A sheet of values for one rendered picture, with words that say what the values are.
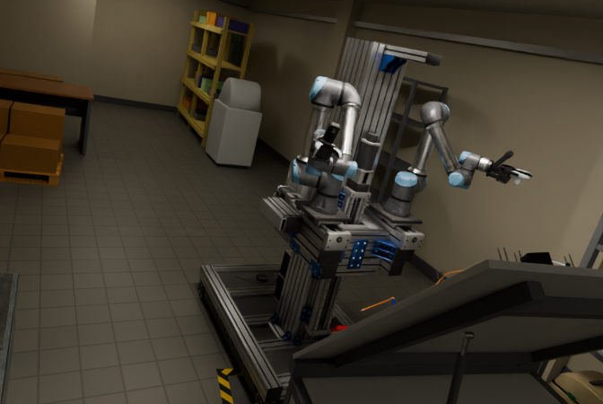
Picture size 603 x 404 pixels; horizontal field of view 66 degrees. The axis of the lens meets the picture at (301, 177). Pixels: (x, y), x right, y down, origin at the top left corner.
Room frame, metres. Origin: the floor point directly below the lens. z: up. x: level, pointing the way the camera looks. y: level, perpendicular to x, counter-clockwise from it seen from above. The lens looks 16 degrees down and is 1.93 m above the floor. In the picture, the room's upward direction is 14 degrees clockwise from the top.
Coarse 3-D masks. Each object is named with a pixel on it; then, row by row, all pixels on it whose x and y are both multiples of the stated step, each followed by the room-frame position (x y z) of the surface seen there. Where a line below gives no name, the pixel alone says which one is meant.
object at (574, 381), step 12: (576, 372) 1.88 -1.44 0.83; (588, 372) 1.89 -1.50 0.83; (552, 384) 1.87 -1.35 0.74; (564, 384) 1.83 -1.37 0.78; (576, 384) 1.79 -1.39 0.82; (588, 384) 1.76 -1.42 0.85; (600, 384) 1.79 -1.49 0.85; (564, 396) 1.81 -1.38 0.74; (576, 396) 1.77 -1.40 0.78; (588, 396) 1.73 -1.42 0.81; (600, 396) 1.70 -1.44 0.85
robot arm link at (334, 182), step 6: (324, 174) 2.20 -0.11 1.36; (330, 174) 2.19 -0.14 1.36; (318, 180) 2.19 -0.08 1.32; (324, 180) 2.19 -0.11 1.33; (330, 180) 2.19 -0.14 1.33; (336, 180) 2.20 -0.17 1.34; (342, 180) 2.22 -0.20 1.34; (318, 186) 2.20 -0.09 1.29; (324, 186) 2.20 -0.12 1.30; (330, 186) 2.19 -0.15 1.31; (336, 186) 2.20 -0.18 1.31; (324, 192) 2.20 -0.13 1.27; (330, 192) 2.19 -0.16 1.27; (336, 192) 2.21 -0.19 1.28
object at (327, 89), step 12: (324, 84) 2.18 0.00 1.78; (336, 84) 2.20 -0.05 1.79; (312, 96) 2.19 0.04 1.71; (324, 96) 2.18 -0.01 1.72; (336, 96) 2.19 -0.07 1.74; (312, 108) 2.22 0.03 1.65; (324, 108) 2.18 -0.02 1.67; (312, 120) 2.20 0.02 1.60; (324, 120) 2.20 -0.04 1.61; (312, 132) 2.20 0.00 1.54; (300, 156) 2.21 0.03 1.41; (300, 168) 2.18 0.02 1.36; (300, 180) 2.18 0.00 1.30; (312, 180) 2.18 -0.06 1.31
